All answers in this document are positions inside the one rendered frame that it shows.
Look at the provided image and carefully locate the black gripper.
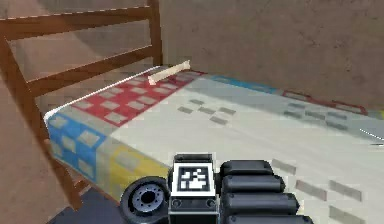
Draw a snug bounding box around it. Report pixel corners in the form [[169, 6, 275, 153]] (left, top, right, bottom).
[[119, 176, 172, 224]]

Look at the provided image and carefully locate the wooden bed with patchwork cover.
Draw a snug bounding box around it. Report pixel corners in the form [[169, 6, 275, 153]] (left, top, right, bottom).
[[0, 0, 384, 224]]

